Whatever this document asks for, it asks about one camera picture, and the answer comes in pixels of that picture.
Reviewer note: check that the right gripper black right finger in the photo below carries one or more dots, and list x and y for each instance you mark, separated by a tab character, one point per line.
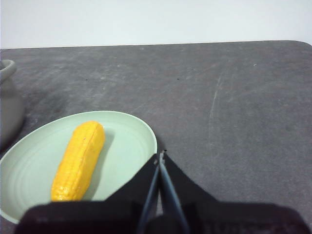
231	219

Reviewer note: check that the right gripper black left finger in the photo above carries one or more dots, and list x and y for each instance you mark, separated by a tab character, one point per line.
97	217

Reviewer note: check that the yellow corn cob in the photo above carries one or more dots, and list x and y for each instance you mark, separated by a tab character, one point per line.
80	158

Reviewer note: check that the pale green round plate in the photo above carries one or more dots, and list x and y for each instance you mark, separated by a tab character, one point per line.
122	146

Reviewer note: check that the pale green electric steamer pot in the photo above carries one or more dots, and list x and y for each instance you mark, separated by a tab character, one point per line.
9	109

